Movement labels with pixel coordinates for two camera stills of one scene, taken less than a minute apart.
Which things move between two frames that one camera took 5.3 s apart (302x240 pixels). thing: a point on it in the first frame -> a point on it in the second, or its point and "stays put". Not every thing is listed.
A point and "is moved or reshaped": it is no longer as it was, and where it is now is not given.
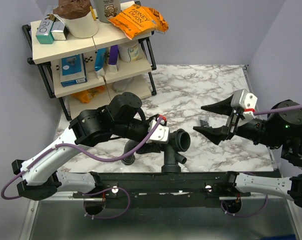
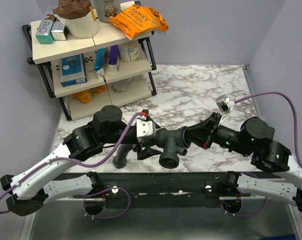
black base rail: [144, 190] stays put
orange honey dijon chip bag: [138, 19] stays put
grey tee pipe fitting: [179, 141] is moved or reshaped
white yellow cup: [129, 51] stays put
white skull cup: [106, 9] stays put
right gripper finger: [223, 106] -> [198, 134]
